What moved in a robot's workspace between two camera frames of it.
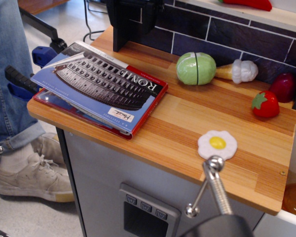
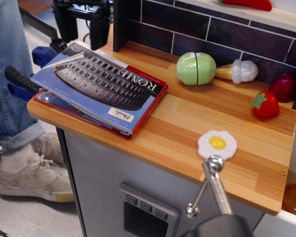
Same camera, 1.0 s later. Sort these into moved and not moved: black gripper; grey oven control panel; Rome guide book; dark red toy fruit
Moved: black gripper
Not moved: Rome guide book; dark red toy fruit; grey oven control panel
